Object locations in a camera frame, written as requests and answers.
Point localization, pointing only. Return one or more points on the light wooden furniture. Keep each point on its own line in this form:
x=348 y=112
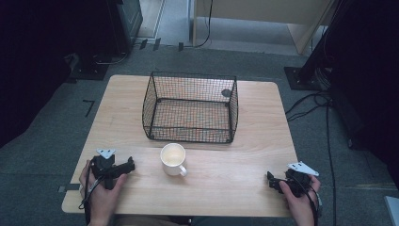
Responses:
x=266 y=12

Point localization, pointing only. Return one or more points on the person's right hand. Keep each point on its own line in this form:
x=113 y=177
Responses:
x=301 y=205

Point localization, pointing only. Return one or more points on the white cup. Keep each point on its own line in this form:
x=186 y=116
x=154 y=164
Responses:
x=172 y=157

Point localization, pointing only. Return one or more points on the white flat object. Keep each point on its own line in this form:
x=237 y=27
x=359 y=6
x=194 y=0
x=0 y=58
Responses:
x=393 y=212

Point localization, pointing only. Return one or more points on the dark curtain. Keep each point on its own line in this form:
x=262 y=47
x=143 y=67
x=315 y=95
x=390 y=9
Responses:
x=37 y=62
x=370 y=78

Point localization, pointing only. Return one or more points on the black cabinet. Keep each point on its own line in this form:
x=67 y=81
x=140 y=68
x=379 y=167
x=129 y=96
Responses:
x=125 y=22

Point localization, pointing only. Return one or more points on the person's left hand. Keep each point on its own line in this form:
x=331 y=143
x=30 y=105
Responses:
x=100 y=197

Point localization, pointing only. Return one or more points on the black stand with base plate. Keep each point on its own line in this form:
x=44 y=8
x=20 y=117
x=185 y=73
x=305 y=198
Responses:
x=310 y=72

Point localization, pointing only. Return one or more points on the grey tape strip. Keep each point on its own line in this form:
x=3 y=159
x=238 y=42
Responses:
x=69 y=188

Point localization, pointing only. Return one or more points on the wristwatch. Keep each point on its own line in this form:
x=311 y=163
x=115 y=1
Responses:
x=319 y=204

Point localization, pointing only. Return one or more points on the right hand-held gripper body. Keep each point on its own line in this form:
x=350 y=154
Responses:
x=299 y=182

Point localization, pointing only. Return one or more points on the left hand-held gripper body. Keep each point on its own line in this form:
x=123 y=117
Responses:
x=102 y=166

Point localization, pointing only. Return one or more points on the black stand base plate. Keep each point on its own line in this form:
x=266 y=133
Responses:
x=89 y=70

